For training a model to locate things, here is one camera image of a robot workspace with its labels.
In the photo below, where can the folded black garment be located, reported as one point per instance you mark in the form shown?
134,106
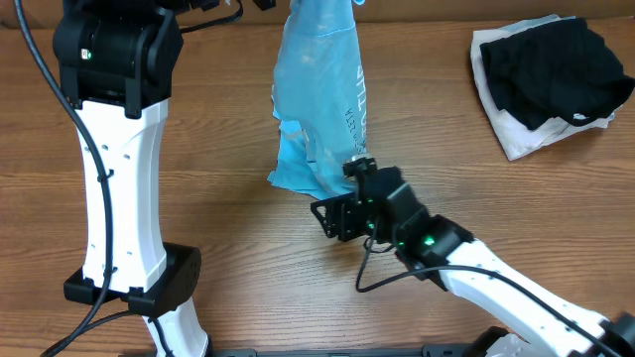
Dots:
561,69

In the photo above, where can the folded white garment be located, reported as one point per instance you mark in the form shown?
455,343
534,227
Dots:
516,140

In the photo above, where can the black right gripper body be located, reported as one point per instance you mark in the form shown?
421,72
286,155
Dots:
358,217

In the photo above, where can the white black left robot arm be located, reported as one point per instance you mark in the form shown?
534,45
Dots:
116,63

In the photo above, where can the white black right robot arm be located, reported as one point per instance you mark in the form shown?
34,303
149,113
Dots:
535,321

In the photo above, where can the light blue t-shirt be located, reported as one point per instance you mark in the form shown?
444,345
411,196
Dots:
319,97

